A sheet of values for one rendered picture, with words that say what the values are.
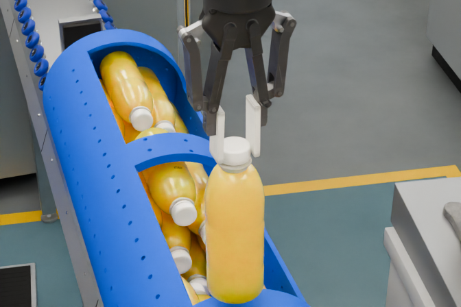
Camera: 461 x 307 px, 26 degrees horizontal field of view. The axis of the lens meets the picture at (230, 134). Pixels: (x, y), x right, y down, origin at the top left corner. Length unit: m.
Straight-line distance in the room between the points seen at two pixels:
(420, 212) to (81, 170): 0.58
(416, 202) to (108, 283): 0.58
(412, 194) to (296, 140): 2.14
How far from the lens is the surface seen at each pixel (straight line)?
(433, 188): 1.81
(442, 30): 4.35
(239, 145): 1.17
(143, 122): 1.81
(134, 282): 1.43
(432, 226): 1.73
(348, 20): 4.84
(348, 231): 3.44
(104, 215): 1.57
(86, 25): 2.37
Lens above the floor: 2.12
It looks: 33 degrees down
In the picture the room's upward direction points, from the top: straight up
